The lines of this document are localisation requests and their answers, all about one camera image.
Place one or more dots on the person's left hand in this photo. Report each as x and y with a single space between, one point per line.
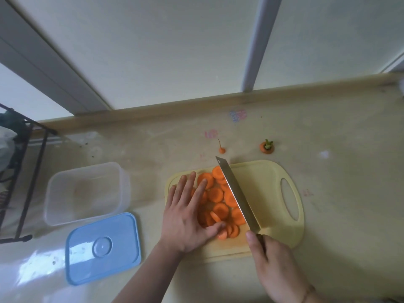
181 224

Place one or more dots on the person's right hand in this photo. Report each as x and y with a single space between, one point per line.
277 271

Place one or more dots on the person's right thumb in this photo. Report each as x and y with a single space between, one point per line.
254 246

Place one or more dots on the person's left middle finger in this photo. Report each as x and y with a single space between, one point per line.
190 187

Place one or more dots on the person's left little finger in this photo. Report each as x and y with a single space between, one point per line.
170 197

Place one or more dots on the person's left thumb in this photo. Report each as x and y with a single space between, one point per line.
215 228

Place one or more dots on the pile of orange carrot slices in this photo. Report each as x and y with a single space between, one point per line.
217 198

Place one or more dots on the steel kitchen knife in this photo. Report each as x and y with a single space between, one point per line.
235 189

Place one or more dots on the person's left forearm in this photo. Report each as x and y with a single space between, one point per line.
151 277

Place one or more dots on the thin carrot tip end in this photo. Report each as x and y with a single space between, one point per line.
222 150

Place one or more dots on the yellow plastic cutting board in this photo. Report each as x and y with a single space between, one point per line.
268 192

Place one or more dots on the clear plastic food container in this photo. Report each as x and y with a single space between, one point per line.
85 194

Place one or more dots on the blue plastic container lid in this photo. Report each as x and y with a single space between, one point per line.
102 249

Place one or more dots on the carrot top with green stem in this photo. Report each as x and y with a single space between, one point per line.
267 148

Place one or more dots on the translucent plastic bag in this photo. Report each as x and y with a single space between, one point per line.
5 145

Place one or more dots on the grey window frame bar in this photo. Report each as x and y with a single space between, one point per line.
53 59

